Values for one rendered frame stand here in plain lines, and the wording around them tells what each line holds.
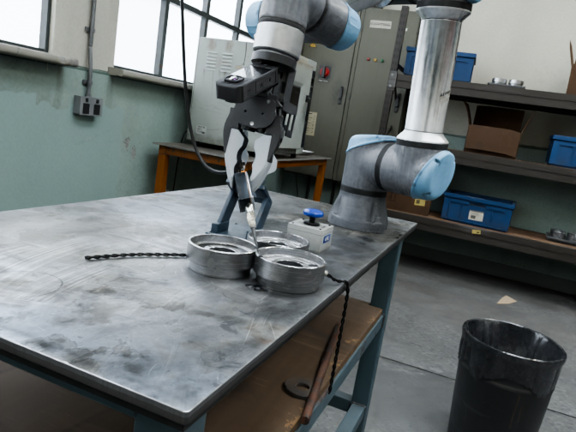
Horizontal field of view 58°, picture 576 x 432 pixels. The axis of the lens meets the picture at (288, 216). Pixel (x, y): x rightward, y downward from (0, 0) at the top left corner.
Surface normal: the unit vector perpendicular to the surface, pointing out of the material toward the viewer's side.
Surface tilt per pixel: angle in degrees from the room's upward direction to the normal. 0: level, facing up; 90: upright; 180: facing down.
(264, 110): 82
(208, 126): 90
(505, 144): 84
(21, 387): 0
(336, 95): 90
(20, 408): 0
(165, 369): 0
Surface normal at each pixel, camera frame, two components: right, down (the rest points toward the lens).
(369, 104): -0.38, 0.11
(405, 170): -0.70, 0.10
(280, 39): 0.15, 0.11
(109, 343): 0.15, -0.97
